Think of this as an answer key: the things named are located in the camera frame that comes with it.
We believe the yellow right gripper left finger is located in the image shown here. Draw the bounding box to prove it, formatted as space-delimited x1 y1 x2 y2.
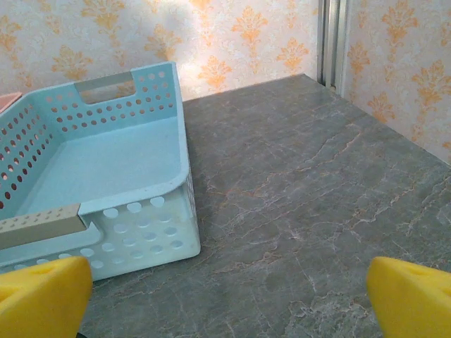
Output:
0 256 93 338

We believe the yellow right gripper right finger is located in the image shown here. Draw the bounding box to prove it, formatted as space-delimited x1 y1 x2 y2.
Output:
366 256 451 338

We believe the light blue perforated plastic basket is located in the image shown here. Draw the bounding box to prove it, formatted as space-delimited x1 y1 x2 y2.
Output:
0 61 202 282

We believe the pink perforated plastic basket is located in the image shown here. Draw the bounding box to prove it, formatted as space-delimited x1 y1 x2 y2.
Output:
0 92 23 114

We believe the aluminium frame post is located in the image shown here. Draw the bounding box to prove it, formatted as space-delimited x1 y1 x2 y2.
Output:
316 0 350 98

